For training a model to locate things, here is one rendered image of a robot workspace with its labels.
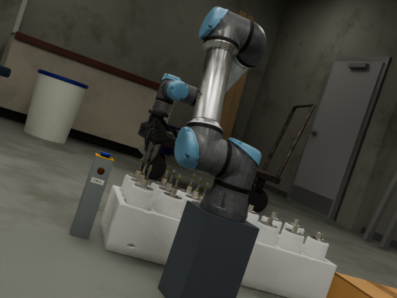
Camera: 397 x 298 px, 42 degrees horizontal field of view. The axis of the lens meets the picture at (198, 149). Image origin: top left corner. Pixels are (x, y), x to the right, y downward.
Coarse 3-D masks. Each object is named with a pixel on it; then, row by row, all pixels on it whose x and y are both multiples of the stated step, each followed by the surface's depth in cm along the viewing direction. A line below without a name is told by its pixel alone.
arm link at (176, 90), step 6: (168, 84) 198; (174, 84) 195; (180, 84) 195; (186, 84) 200; (162, 90) 204; (168, 90) 197; (174, 90) 195; (180, 90) 196; (186, 90) 196; (192, 90) 200; (168, 96) 200; (174, 96) 195; (180, 96) 196; (186, 96) 197; (192, 96) 199; (186, 102) 201; (192, 102) 201
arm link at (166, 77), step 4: (164, 76) 207; (168, 76) 206; (172, 76) 206; (164, 80) 207; (168, 80) 213; (160, 84) 209; (160, 88) 207; (160, 92) 207; (156, 96) 209; (160, 96) 207; (164, 96) 206; (160, 100) 207; (164, 100) 206; (168, 100) 207; (172, 100) 208; (172, 104) 209
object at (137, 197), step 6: (132, 186) 196; (132, 192) 195; (138, 192) 194; (144, 192) 194; (150, 192) 196; (132, 198) 195; (138, 198) 194; (144, 198) 195; (150, 198) 196; (132, 204) 195; (138, 204) 194; (144, 204) 195; (150, 204) 198
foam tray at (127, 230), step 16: (112, 192) 220; (112, 208) 205; (128, 208) 191; (112, 224) 192; (128, 224) 191; (144, 224) 193; (160, 224) 194; (176, 224) 195; (112, 240) 191; (128, 240) 192; (144, 240) 193; (160, 240) 195; (144, 256) 194; (160, 256) 195
